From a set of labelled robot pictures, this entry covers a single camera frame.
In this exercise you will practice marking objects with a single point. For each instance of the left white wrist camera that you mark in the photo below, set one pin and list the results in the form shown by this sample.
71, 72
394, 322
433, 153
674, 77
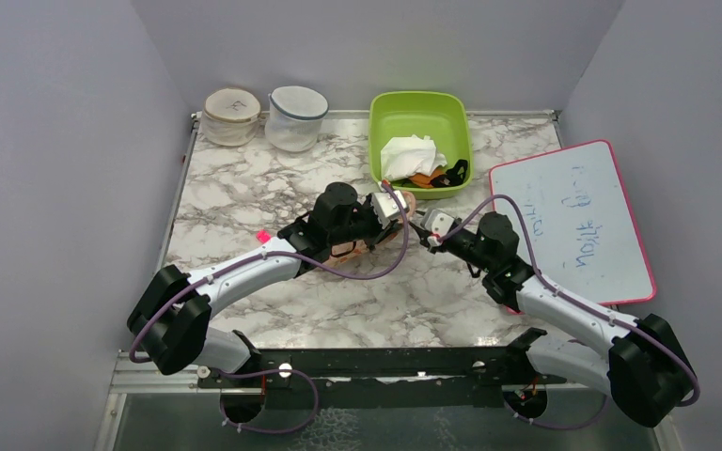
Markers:
387, 207

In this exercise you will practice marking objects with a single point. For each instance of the pink plastic clip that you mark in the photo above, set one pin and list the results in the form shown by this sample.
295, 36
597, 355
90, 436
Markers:
263, 236

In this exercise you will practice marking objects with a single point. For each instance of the crumpled white cloth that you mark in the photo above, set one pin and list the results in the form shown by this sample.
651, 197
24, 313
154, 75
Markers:
403, 157

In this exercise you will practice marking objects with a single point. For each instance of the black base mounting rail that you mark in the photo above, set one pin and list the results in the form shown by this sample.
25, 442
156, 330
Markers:
298, 379

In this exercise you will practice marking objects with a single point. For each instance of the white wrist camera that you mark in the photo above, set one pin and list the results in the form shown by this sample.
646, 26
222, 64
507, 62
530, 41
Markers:
387, 207
437, 224

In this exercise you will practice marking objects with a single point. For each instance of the beige round laundry bag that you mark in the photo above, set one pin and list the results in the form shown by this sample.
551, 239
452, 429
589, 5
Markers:
230, 117

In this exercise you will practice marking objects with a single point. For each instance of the green plastic bin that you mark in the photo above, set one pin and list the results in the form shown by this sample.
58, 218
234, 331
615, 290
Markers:
437, 115

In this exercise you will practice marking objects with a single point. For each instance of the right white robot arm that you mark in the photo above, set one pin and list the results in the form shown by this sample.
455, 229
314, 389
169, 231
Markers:
639, 364

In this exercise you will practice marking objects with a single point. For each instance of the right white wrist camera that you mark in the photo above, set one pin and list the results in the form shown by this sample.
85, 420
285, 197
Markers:
437, 224

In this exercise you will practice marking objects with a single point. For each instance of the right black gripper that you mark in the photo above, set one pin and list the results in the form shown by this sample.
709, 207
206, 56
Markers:
423, 235

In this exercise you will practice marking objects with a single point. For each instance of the pink framed whiteboard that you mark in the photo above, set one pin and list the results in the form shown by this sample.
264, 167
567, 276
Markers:
571, 212

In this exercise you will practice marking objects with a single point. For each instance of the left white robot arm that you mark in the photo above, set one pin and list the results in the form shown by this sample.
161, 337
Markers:
171, 321

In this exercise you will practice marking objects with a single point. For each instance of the orange and black items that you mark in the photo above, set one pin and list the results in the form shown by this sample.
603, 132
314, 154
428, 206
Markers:
429, 180

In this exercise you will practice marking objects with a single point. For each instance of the floral mesh laundry bag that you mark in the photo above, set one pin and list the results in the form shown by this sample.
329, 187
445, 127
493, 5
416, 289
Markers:
344, 252

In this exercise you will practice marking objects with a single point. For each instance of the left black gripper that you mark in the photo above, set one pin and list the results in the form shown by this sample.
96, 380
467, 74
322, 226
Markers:
379, 232

